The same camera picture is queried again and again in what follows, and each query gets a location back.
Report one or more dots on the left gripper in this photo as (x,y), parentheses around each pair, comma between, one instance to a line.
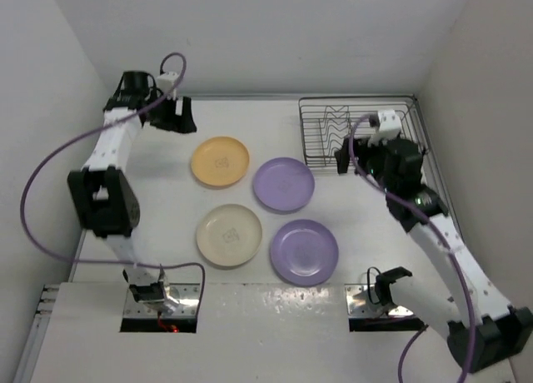
(181,123)

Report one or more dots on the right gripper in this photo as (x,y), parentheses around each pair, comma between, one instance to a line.
(342,156)

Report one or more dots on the orange plate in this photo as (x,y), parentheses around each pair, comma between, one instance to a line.
(220,161)

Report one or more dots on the purple plate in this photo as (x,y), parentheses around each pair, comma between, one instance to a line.
(304,253)
(284,184)

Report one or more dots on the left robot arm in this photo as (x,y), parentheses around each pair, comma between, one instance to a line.
(105,203)

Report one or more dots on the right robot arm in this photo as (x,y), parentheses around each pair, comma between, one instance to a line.
(479,324)

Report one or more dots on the cream plate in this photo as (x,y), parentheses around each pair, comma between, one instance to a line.
(229,235)

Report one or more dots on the wire dish rack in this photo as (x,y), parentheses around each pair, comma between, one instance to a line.
(326,121)

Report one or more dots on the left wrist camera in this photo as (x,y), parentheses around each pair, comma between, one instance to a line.
(166,80)

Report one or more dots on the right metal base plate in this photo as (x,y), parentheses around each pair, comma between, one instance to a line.
(359,306)

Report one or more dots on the metal base plate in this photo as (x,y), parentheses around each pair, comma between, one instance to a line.
(359,306)
(184,300)

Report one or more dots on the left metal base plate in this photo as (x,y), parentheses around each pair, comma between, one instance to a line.
(184,300)

